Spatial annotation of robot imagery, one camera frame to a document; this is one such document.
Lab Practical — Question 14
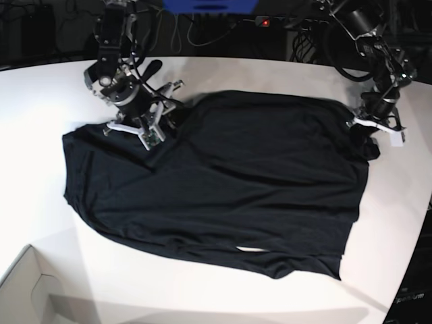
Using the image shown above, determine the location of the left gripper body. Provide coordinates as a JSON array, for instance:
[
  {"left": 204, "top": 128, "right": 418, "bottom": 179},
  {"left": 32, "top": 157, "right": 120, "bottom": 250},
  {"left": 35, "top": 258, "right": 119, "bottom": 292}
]
[{"left": 346, "top": 90, "right": 405, "bottom": 135}]

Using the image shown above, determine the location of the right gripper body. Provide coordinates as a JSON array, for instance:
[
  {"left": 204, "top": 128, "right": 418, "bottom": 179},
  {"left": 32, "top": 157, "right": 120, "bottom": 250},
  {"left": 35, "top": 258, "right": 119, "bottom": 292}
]
[{"left": 103, "top": 80, "right": 184, "bottom": 140}]

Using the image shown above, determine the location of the dark navy t-shirt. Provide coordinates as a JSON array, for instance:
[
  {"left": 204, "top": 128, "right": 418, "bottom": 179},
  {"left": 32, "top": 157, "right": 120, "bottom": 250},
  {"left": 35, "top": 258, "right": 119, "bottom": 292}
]
[{"left": 62, "top": 91, "right": 369, "bottom": 279}]

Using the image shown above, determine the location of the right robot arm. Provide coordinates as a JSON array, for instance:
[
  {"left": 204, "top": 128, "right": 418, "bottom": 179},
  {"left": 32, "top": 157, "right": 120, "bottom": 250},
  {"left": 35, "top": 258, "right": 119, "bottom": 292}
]
[{"left": 84, "top": 1, "right": 184, "bottom": 150}]

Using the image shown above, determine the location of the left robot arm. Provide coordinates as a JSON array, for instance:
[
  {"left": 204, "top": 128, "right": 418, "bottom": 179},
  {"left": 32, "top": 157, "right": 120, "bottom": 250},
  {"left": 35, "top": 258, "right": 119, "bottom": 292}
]
[{"left": 284, "top": 1, "right": 417, "bottom": 137}]

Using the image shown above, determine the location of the blue plastic bin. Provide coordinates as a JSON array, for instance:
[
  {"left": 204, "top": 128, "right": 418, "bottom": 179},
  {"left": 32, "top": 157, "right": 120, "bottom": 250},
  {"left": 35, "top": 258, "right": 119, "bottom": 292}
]
[{"left": 163, "top": 0, "right": 258, "bottom": 14}]

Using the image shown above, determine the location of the black power strip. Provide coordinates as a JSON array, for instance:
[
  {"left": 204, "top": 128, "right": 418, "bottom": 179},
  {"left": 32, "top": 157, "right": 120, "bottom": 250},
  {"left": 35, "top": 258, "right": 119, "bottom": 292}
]
[{"left": 252, "top": 16, "right": 325, "bottom": 29}]

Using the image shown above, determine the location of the white cardboard box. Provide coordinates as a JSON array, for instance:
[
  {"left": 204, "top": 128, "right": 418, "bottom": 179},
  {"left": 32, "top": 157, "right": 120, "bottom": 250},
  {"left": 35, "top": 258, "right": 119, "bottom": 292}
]
[{"left": 1, "top": 245, "right": 63, "bottom": 324}]

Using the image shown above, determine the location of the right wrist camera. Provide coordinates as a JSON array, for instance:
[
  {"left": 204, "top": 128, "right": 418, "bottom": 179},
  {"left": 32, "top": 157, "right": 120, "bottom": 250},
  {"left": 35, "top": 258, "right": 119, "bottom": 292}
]
[{"left": 138, "top": 130, "right": 166, "bottom": 151}]

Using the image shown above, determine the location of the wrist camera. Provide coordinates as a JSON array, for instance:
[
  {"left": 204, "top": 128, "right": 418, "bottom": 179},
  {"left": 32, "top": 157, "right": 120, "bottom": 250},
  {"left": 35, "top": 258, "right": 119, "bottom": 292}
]
[
  {"left": 138, "top": 130, "right": 166, "bottom": 151},
  {"left": 389, "top": 131, "right": 406, "bottom": 147}
]

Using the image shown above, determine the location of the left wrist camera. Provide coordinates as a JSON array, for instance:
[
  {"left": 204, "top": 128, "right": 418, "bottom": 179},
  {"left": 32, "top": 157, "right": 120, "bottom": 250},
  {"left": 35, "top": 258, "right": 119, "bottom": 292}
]
[{"left": 389, "top": 131, "right": 406, "bottom": 147}]

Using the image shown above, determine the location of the grey looped cable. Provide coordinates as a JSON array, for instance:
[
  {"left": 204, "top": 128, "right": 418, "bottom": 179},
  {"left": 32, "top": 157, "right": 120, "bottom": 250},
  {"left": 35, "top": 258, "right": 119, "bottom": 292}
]
[{"left": 141, "top": 13, "right": 237, "bottom": 53}]

